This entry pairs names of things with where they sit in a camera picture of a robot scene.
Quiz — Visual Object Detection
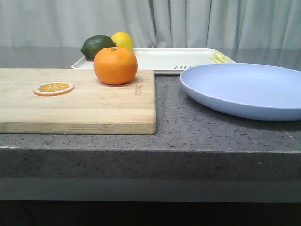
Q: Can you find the dark green lime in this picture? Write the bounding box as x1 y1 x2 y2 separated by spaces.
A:
81 34 116 61

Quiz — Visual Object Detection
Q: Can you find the light blue plate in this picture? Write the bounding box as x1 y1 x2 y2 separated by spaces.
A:
180 63 301 121

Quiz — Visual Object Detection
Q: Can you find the orange slice piece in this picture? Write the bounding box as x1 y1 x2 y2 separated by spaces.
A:
33 82 75 96

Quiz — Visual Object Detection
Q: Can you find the grey curtain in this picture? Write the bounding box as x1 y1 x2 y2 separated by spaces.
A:
0 0 301 49

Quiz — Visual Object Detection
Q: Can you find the yellow plastic fork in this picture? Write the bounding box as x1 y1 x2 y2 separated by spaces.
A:
210 52 233 63

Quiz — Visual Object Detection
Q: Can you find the cream white tray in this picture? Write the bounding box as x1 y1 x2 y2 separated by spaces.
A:
71 48 236 75

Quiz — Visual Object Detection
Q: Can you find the orange fruit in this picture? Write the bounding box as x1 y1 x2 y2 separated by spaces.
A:
93 47 138 85

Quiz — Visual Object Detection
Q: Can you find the yellow lemon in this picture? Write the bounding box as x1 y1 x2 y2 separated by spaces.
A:
111 32 133 51

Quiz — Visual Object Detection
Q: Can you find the wooden cutting board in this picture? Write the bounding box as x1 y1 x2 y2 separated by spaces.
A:
0 68 156 134

